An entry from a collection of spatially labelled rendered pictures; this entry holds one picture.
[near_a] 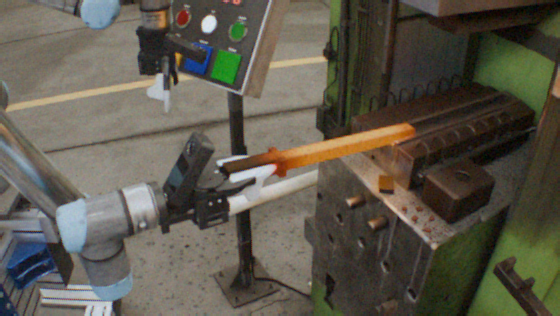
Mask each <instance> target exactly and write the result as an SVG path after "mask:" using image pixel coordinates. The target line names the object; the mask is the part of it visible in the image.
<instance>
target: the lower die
mask: <svg viewBox="0 0 560 316"><path fill-rule="evenodd" d="M501 94H506V95H508V96H510V97H511V98H513V99H514V100H512V101H509V102H507V103H504V104H502V105H499V106H498V105H497V106H494V107H492V108H489V109H486V110H483V111H480V112H478V113H475V114H470V115H467V116H464V117H462V118H459V119H456V120H454V121H451V122H448V123H445V124H442V125H440V126H437V127H434V128H431V129H428V130H425V131H423V132H420V133H417V134H414V135H411V136H408V137H405V138H402V139H399V140H396V141H395V142H394V145H393V146H392V145H391V144H389V145H385V146H381V147H377V148H373V149H369V150H365V151H361V152H362V153H364V154H365V155H366V156H367V157H368V158H370V159H371V160H372V161H373V162H375V164H376V165H377V166H378V167H380V168H381V169H382V170H383V171H384V172H386V173H387V174H388V175H389V176H393V179H394V180H395V181H397V182H398V183H399V184H400V185H402V186H403V187H404V188H405V189H407V190H409V189H412V188H415V187H417V186H420V185H422V184H416V183H415V181H414V180H413V175H415V174H416V173H417V172H418V171H420V170H422V169H423V165H424V164H425V161H426V157H427V149H426V147H425V146H424V145H422V144H421V145H419V148H416V144H417V143H418V142H419V141H423V142H425V143H427V144H428V148H429V151H430V154H429V162H428V167H429V166H430V165H432V164H435V163H438V161H439V159H440V158H441V155H442V151H443V143H442V141H441V140H440V139H438V138H437V139H435V142H432V141H431V140H432V138H433V137H434V136H436V135H439V136H441V137H443V138H444V139H445V144H446V153H445V157H444V159H445V160H446V159H447V158H450V157H453V156H454V154H455V152H456V150H457V147H458V138H457V135H456V134H455V133H451V135H450V136H447V133H448V132H449V131H450V130H456V131H457V132H458V133H459V134H460V136H461V145H460V148H459V154H460V153H463V152H466V151H468V147H469V146H470V144H471V140H472V137H473V132H472V130H471V129H470V128H468V127H466V128H465V131H462V127H463V126H464V125H465V124H469V125H471V126H472V127H473V128H474V129H475V135H476V139H475V142H474V145H473V147H474V148H475V147H477V146H479V145H481V144H482V142H483V140H484V136H485V133H486V127H485V125H483V124H482V123H480V124H479V125H478V126H477V125H475V122H477V121H479V120H483V121H485V122H486V123H487V124H488V126H489V135H488V138H487V141H486V142H488V143H489V142H491V141H493V140H494V139H495V136H496V133H497V130H498V127H499V122H498V121H497V120H496V119H495V118H492V119H491V121H488V118H489V117H490V116H491V115H496V116H498V117H499V118H500V121H501V131H500V134H499V138H500V137H502V136H505V135H506V134H507V130H508V128H509V125H510V123H511V122H510V116H509V115H507V114H505V113H504V114H503V116H502V117H501V116H500V113H501V112H502V111H503V112H504V111H508V112H509V113H510V114H511V115H512V116H513V120H514V121H513V124H512V127H511V133H512V132H513V131H516V130H521V131H523V130H529V129H531V127H532V122H533V120H534V117H535V113H536V111H534V110H532V109H530V108H529V107H527V106H525V105H524V104H521V101H522V100H520V99H519V98H517V97H515V96H514V95H512V94H510V93H509V92H508V91H506V90H504V91H502V92H500V91H499V90H497V89H495V88H493V87H491V86H487V87H484V86H483V85H482V84H480V83H478V82H473V83H471V84H467V85H464V86H463V87H461V86H458V87H455V88H452V89H450V90H446V91H443V92H440V93H438V95H435V93H433V94H430V95H427V96H425V97H420V98H417V99H413V100H411V101H410V102H408V101H407V102H404V103H401V104H397V105H396V106H390V107H387V108H384V109H381V111H378V110H377V111H373V112H371V111H370V113H368V112H366V114H365V113H363V115H362V114H360V116H358V115H356V117H354V116H352V118H351V123H352V127H351V135H353V134H357V133H361V132H366V131H370V130H375V129H379V128H383V127H388V126H392V125H397V124H401V123H405V122H406V123H408V124H410V123H413V122H417V121H420V120H422V119H425V118H426V119H428V118H431V117H434V116H438V115H440V114H443V113H446V112H449V111H451V110H454V109H458V108H461V107H463V106H466V105H471V104H475V103H477V102H480V101H483V100H485V99H488V98H490V97H492V98H494V97H496V96H499V95H501ZM372 155H374V159H372V157H371V156H372Z"/></svg>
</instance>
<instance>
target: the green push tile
mask: <svg viewBox="0 0 560 316"><path fill-rule="evenodd" d="M242 59H243V56H242V55H241V56H239V55H235V54H232V53H229V52H225V51H221V50H219V51H218V54H217V57H216V61H215V65H214V68H213V72H212V75H211V77H212V78H214V79H217V80H220V81H223V82H226V83H229V84H231V85H234V82H235V79H236V78H237V76H238V72H239V69H240V65H241V62H242Z"/></svg>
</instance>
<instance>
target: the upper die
mask: <svg viewBox="0 0 560 316"><path fill-rule="evenodd" d="M398 1H401V2H404V3H406V4H409V5H411V6H413V7H416V8H419V9H420V10H421V11H424V12H427V13H429V14H432V15H434V16H436V17H439V16H442V17H444V16H448V15H452V14H453V15H457V14H461V13H463V14H465V13H469V12H477V11H486V10H494V9H502V8H510V7H513V8H514V7H518V6H519V7H522V6H529V5H532V6H533V5H537V4H538V5H540V4H548V3H557V2H560V0H398Z"/></svg>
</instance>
